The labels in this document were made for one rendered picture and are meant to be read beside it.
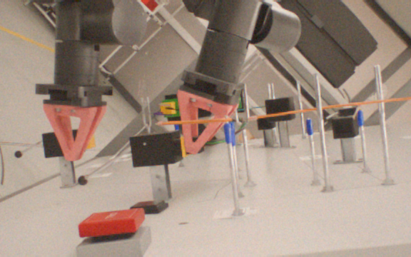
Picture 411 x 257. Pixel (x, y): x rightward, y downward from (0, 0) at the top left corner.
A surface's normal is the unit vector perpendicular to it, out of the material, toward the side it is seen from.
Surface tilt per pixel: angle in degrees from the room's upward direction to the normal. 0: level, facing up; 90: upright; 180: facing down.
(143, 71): 90
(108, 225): 90
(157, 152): 98
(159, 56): 90
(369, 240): 53
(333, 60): 90
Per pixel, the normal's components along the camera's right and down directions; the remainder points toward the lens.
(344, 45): -0.04, 0.08
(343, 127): -0.38, 0.09
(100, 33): -0.58, 0.53
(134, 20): 0.76, 0.10
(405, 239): -0.12, -0.99
